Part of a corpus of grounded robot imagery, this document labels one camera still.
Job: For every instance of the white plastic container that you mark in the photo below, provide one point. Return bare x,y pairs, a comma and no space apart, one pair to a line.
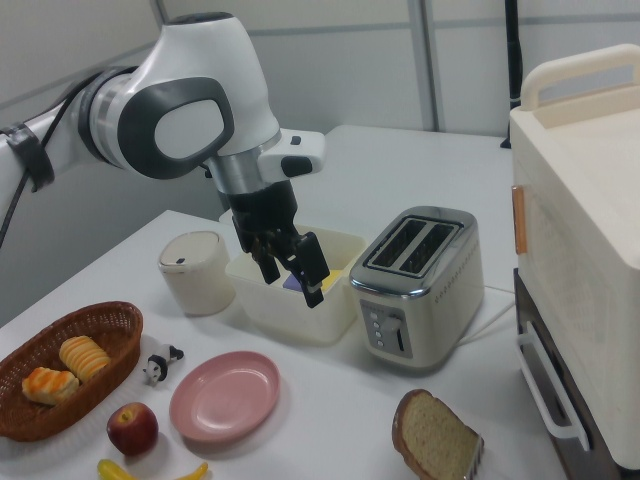
295,312

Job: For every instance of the long striped bread roll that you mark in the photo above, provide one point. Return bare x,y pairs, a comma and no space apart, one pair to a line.
82,357

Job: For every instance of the red apple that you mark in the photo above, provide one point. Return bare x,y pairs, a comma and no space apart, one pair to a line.
132,430

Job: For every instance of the brown bread slice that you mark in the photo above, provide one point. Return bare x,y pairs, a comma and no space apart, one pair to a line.
435,440

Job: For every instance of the orange glazed bread roll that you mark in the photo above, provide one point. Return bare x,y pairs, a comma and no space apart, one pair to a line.
50,385

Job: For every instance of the purple cube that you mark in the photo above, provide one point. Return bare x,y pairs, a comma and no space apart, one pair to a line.
291,285

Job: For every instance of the chrome and cream toaster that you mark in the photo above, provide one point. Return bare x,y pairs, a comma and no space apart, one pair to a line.
425,310

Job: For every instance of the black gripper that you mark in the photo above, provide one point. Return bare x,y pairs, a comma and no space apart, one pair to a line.
262,210

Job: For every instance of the panda figurine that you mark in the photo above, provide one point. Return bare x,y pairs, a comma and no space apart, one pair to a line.
159,365

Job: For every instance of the brown wicker basket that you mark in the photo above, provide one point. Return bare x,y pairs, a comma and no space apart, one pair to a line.
117,345

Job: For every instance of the black camera stand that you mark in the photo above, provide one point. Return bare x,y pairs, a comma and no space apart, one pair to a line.
513,60

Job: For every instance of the yellow cube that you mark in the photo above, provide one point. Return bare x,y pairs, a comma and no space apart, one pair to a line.
334,278

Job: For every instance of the cream lidded bin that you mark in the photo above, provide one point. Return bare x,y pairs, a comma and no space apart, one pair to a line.
195,285

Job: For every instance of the cream microwave appliance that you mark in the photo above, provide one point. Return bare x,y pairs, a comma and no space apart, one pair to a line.
590,225

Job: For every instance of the pink plate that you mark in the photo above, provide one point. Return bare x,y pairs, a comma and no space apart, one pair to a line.
225,400

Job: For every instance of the yellow banana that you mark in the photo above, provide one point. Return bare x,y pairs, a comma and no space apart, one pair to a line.
112,470

